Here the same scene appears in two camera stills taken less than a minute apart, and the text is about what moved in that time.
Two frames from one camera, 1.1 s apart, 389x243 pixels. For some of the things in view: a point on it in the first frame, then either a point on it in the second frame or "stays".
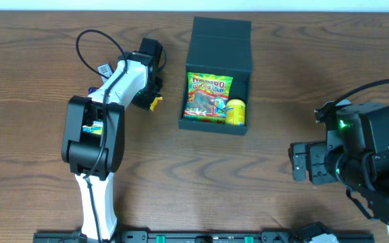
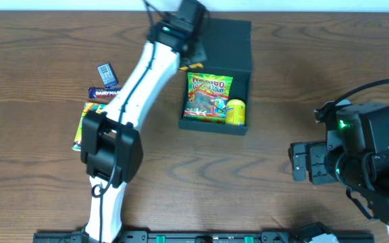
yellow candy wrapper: x=154 y=102 to x=195 y=65
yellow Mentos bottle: x=236 y=112 stays
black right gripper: x=316 y=162 stays
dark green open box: x=220 y=46 stays
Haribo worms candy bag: x=207 y=97 stays
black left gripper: x=144 y=99 to x=197 y=51
